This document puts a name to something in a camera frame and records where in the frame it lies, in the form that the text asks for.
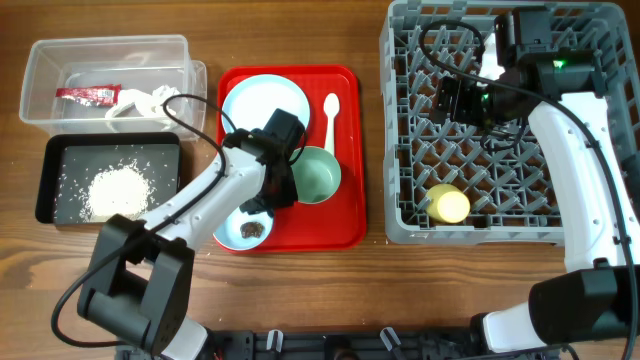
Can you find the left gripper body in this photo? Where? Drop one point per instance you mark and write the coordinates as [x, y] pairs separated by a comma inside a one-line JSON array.
[[275, 192]]

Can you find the clear plastic waste bin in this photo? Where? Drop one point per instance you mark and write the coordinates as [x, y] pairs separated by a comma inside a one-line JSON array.
[[144, 63]]

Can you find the black waste tray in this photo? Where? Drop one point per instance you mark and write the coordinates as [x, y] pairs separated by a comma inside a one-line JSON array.
[[158, 148]]

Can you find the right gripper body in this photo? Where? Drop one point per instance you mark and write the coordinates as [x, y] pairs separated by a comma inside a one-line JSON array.
[[478, 106]]

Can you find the red serving tray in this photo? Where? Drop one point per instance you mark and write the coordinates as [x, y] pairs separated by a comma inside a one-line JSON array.
[[339, 222]]

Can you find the white rice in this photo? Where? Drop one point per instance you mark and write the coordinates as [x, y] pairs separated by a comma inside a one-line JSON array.
[[93, 193]]

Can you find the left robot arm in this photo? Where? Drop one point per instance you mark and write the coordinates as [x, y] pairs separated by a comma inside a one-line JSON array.
[[140, 272]]

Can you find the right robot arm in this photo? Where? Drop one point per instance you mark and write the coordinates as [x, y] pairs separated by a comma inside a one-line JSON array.
[[560, 92]]

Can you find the green bowl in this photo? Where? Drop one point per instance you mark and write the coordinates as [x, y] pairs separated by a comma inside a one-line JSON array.
[[317, 174]]

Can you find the dark food scrap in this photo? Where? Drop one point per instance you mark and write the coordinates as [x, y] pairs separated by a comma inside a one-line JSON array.
[[251, 230]]

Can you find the red snack wrapper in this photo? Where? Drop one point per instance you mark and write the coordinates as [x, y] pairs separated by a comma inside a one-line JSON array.
[[94, 96]]

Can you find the white plastic spoon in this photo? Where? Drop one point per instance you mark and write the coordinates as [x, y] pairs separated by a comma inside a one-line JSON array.
[[331, 109]]

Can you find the yellow cup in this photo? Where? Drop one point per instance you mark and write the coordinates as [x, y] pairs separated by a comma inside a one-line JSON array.
[[447, 204]]

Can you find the light blue bowl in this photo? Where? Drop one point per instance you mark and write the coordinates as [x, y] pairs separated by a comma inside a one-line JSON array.
[[228, 234]]

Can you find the light blue plate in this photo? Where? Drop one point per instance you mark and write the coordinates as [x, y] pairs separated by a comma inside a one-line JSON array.
[[252, 101]]

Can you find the grey dishwasher rack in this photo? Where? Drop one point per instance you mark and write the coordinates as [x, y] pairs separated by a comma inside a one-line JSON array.
[[508, 186]]

